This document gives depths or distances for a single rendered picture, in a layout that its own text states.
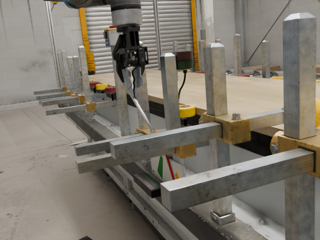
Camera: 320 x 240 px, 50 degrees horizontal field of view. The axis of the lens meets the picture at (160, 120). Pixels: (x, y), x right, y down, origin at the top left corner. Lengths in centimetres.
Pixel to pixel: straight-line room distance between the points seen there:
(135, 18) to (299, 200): 67
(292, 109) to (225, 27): 1040
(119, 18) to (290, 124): 61
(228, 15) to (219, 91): 1032
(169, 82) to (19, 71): 760
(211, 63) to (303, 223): 37
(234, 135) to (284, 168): 23
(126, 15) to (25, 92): 759
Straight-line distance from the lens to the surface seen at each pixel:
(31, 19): 861
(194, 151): 99
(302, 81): 58
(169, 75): 100
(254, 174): 50
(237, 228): 87
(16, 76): 851
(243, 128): 75
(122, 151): 67
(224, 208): 87
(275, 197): 105
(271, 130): 97
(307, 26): 59
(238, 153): 113
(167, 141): 70
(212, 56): 77
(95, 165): 93
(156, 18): 379
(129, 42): 102
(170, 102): 101
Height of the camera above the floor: 114
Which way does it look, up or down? 12 degrees down
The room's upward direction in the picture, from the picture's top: 5 degrees counter-clockwise
